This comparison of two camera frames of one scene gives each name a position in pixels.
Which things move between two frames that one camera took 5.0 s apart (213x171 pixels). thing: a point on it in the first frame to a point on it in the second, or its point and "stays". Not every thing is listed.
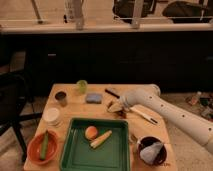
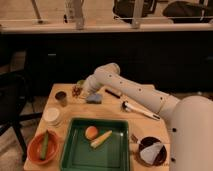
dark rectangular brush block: x=112 y=93 stays
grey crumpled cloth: x=149 y=153 stays
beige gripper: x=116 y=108 to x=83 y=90
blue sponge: x=94 y=98 stays
